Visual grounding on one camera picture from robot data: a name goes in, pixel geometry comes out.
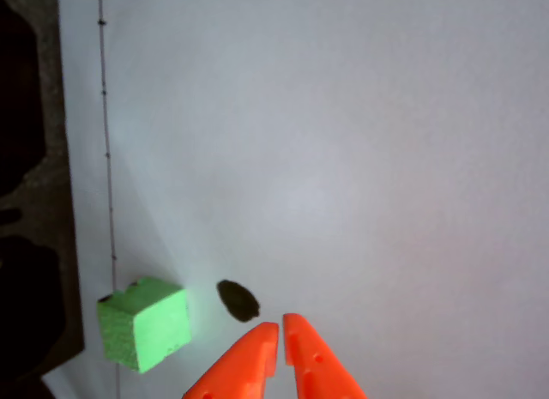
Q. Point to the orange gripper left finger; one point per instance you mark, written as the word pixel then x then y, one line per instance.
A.
pixel 244 364

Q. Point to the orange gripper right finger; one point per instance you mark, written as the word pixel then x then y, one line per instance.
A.
pixel 313 364

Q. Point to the green foam block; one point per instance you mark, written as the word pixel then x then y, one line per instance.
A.
pixel 146 326

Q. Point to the black dot mark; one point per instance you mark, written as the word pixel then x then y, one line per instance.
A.
pixel 238 300

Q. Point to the white paper sheet with lines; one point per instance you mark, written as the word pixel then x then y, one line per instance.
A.
pixel 343 158

